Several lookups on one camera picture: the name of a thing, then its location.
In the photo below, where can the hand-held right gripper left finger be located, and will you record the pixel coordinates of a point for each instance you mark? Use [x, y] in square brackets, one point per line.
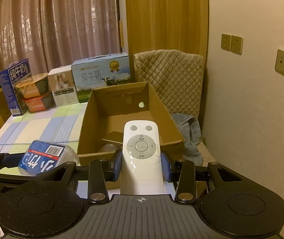
[117, 166]

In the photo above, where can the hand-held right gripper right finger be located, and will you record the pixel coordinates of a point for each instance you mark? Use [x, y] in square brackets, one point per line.
[164, 167]

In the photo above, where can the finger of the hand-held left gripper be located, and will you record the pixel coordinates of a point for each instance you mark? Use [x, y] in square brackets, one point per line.
[11, 159]
[4, 180]

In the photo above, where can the white remote control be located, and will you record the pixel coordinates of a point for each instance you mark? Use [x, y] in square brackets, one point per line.
[142, 159]

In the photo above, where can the blue label tissue pack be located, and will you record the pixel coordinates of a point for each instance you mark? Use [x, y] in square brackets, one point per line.
[42, 159]

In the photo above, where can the cardboard box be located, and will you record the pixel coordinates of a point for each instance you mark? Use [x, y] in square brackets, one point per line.
[99, 104]

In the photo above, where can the blue-grey towel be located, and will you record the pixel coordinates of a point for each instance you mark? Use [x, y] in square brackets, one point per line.
[191, 139]

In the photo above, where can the checked tablecloth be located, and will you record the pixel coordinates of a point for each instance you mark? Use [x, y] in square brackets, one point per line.
[44, 127]

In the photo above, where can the red label food bowl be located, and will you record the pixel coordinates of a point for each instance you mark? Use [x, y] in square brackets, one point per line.
[38, 103]

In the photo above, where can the tall blue milk box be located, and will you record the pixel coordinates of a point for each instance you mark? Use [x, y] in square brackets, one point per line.
[12, 87]

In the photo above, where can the orange label food bowl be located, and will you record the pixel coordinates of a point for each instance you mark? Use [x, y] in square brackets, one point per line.
[32, 86]

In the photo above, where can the beige quilted chair cover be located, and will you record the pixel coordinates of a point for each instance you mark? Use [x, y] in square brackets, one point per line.
[174, 79]

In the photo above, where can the white product box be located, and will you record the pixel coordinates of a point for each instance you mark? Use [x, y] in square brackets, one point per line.
[63, 87]

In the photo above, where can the cow print milk carton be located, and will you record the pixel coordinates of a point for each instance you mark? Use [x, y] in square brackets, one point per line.
[102, 74]

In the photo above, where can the patterned curtain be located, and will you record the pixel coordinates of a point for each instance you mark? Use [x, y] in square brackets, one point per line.
[57, 25]

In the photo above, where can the wooden door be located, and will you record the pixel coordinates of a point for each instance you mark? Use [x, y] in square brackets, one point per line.
[166, 15]

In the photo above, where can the beige wall socket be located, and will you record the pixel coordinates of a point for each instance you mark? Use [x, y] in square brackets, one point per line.
[236, 45]
[226, 41]

